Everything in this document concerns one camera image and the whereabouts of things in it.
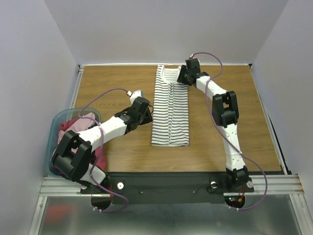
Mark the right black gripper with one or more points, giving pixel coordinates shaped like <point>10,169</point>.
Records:
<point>182,76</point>

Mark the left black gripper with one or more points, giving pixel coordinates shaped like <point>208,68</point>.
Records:
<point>149,118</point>

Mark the black white striped tank top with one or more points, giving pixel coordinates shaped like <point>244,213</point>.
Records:
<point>170,126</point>

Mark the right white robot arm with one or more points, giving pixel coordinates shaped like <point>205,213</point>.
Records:
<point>223,108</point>

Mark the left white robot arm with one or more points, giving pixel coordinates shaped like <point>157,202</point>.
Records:
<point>100,134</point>

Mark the pink tank top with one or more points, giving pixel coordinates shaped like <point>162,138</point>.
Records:
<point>76,125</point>

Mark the blue translucent plastic bin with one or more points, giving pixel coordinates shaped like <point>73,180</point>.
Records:
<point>52,137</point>

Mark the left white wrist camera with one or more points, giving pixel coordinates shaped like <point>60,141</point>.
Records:
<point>133,95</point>

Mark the aluminium frame rail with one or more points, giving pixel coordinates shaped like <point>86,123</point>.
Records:
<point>276,207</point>

